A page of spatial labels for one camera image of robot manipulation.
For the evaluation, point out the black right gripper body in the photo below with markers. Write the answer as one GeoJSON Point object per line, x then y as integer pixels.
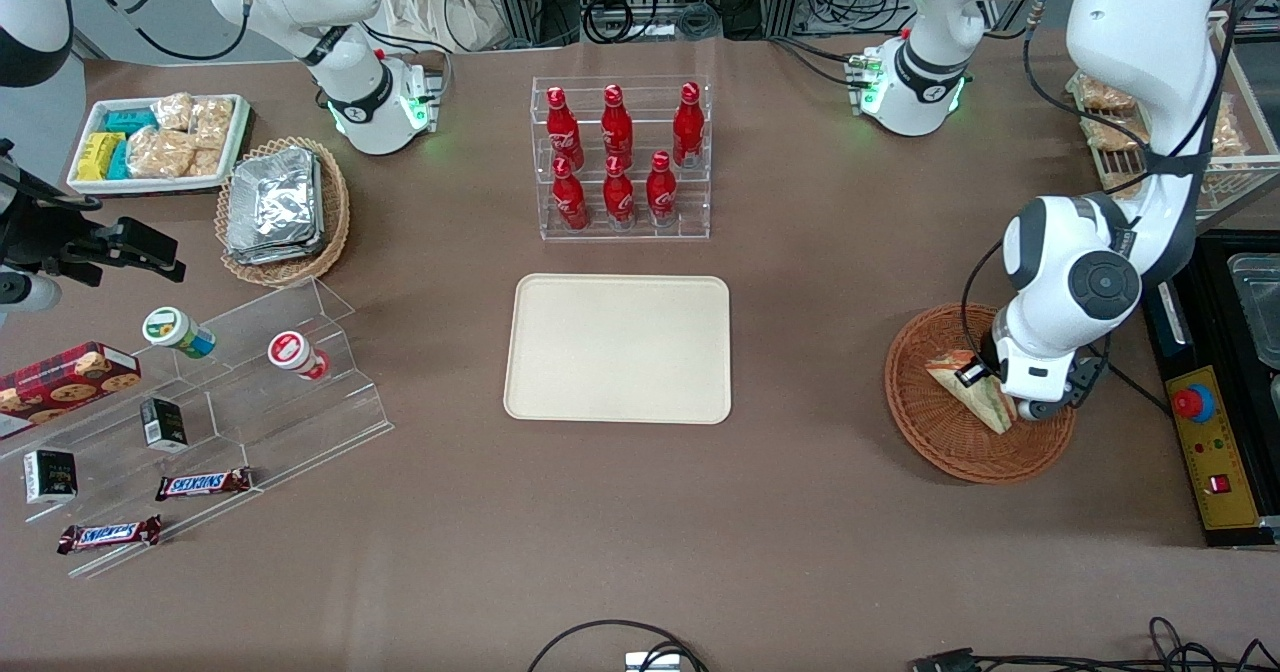
{"type": "Point", "coordinates": [38, 236]}

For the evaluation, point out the triangle sandwich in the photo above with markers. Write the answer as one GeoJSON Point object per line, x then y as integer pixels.
{"type": "Point", "coordinates": [990, 410]}

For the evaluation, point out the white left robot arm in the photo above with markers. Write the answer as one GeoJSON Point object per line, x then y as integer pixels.
{"type": "Point", "coordinates": [1130, 12]}

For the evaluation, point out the white rectangular snack tray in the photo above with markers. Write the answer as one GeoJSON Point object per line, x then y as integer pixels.
{"type": "Point", "coordinates": [150, 185]}

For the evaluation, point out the brown round wicker basket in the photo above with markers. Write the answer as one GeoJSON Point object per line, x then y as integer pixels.
{"type": "Point", "coordinates": [940, 442]}

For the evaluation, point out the tan oval wicker basket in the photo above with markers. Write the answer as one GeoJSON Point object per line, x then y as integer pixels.
{"type": "Point", "coordinates": [335, 222]}

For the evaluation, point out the beige plastic tray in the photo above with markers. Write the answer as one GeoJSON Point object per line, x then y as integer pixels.
{"type": "Point", "coordinates": [617, 348]}

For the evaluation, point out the green lid yoghurt cup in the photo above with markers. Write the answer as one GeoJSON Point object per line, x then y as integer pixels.
{"type": "Point", "coordinates": [175, 330]}

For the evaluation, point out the yellow snack packet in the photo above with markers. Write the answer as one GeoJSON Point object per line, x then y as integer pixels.
{"type": "Point", "coordinates": [98, 155]}

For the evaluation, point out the clear rice cracker pack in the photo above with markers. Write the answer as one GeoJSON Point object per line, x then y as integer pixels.
{"type": "Point", "coordinates": [160, 152]}
{"type": "Point", "coordinates": [172, 112]}
{"type": "Point", "coordinates": [212, 124]}

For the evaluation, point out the red emergency stop button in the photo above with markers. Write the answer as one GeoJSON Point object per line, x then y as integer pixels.
{"type": "Point", "coordinates": [1192, 404]}

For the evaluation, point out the red cookie box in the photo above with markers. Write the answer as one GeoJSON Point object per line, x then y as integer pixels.
{"type": "Point", "coordinates": [60, 387]}

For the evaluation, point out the stacked foil containers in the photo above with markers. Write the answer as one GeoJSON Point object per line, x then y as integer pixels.
{"type": "Point", "coordinates": [272, 207]}

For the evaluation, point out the teal snack packet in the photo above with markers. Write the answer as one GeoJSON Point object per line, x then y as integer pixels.
{"type": "Point", "coordinates": [130, 120]}

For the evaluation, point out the black machine with yellow panel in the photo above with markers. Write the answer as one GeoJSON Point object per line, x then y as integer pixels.
{"type": "Point", "coordinates": [1215, 472]}

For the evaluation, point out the red lid yoghurt cup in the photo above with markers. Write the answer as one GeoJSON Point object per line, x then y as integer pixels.
{"type": "Point", "coordinates": [293, 352]}

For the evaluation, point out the steel pan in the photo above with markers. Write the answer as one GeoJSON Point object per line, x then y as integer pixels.
{"type": "Point", "coordinates": [1258, 322]}

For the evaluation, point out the clear acrylic stepped shelf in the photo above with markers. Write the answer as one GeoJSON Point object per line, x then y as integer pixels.
{"type": "Point", "coordinates": [260, 422]}

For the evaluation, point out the small black white box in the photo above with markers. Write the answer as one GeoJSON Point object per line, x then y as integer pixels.
{"type": "Point", "coordinates": [50, 476]}

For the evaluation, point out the Snickers chocolate bar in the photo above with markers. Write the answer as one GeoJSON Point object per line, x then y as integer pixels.
{"type": "Point", "coordinates": [108, 534]}
{"type": "Point", "coordinates": [203, 484]}

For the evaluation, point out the clear fried snack pack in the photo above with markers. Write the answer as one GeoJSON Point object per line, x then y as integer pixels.
{"type": "Point", "coordinates": [1105, 97]}
{"type": "Point", "coordinates": [1115, 134]}
{"type": "Point", "coordinates": [1228, 137]}

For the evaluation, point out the clear acrylic bottle rack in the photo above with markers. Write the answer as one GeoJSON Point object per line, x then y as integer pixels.
{"type": "Point", "coordinates": [690, 202]}

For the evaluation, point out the red cola bottle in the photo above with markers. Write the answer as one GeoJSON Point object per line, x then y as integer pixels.
{"type": "Point", "coordinates": [564, 132]}
{"type": "Point", "coordinates": [619, 199]}
{"type": "Point", "coordinates": [688, 127]}
{"type": "Point", "coordinates": [661, 195]}
{"type": "Point", "coordinates": [570, 202]}
{"type": "Point", "coordinates": [617, 130]}

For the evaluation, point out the white cloth bag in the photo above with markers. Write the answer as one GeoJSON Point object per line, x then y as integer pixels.
{"type": "Point", "coordinates": [440, 2]}

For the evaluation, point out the small silver device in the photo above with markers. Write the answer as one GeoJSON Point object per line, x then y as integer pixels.
{"type": "Point", "coordinates": [652, 663]}

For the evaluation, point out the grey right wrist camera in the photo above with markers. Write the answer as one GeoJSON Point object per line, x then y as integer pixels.
{"type": "Point", "coordinates": [30, 294]}

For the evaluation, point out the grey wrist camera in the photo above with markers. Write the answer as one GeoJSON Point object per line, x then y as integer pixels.
{"type": "Point", "coordinates": [30, 294]}
{"type": "Point", "coordinates": [1033, 411]}

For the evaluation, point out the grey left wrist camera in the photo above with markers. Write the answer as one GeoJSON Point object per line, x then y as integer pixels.
{"type": "Point", "coordinates": [1033, 411]}

